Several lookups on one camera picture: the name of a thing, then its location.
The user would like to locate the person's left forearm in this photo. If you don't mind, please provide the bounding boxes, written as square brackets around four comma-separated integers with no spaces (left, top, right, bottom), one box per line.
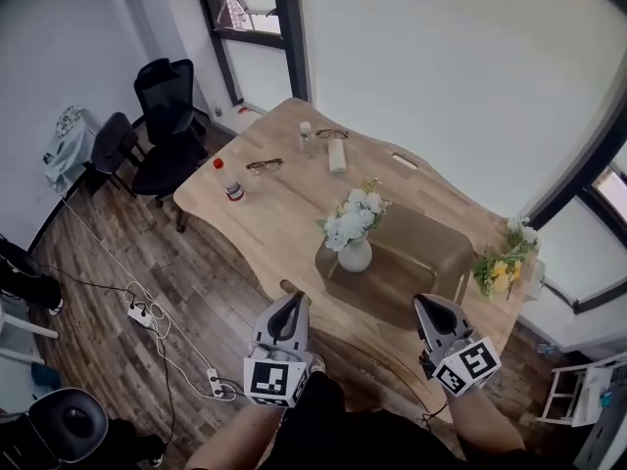
[188,399,298,470]

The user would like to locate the brown basket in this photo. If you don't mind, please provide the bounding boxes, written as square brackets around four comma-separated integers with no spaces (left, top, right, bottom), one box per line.
[313,202,475,333]

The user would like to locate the white cable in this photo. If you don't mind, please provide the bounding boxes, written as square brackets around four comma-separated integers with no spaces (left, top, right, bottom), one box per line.
[61,198,239,403]

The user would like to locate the yellow and white flowers bunch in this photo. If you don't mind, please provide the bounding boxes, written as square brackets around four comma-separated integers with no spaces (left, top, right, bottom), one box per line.
[470,215,542,299]

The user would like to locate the black cable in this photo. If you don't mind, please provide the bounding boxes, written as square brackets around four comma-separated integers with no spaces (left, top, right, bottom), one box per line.
[36,261,246,452]

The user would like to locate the clear bottle with red cap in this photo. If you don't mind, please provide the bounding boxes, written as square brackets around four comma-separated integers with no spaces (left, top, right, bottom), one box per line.
[212,156,247,204]

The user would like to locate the white side table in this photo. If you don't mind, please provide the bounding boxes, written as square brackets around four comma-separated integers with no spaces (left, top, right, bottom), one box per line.
[0,297,61,367]

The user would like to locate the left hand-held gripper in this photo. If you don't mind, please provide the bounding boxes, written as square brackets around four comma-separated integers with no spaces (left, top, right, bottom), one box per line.
[243,292,314,410]

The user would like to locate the brown framed glasses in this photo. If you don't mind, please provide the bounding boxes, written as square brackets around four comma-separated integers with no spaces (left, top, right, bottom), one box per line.
[245,158,285,176]

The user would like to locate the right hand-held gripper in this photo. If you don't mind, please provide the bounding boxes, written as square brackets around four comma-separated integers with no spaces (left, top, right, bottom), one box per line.
[412,293,503,400]

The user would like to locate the white folding stool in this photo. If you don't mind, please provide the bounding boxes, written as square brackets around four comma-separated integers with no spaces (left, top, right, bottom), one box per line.
[535,352,627,429]

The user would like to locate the black mesh office chair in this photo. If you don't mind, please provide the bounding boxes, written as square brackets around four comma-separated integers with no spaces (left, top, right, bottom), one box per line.
[130,58,211,211]

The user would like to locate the person's black clothing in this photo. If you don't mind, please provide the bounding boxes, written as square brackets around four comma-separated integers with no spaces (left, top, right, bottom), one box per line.
[266,369,528,470]

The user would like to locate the black padded chair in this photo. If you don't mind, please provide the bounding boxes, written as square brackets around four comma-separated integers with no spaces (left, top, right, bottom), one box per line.
[81,111,142,199]

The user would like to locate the black bag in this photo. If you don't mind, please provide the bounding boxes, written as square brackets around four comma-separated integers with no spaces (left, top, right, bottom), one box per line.
[0,234,66,316]

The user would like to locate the small bottle with white cap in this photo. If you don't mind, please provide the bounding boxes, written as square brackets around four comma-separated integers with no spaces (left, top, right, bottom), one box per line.
[298,120,318,155]

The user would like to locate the pale cloth covered stand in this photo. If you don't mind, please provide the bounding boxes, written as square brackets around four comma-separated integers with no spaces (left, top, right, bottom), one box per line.
[40,105,103,196]

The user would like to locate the person's right forearm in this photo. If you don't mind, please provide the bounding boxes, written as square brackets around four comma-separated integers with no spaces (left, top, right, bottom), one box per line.
[443,388,529,461]

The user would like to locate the black window frame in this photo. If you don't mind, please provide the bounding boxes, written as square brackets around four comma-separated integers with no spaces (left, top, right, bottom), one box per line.
[190,0,311,108]
[521,95,627,315]

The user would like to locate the white rectangular box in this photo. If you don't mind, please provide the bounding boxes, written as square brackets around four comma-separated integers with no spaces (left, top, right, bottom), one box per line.
[326,138,349,174]

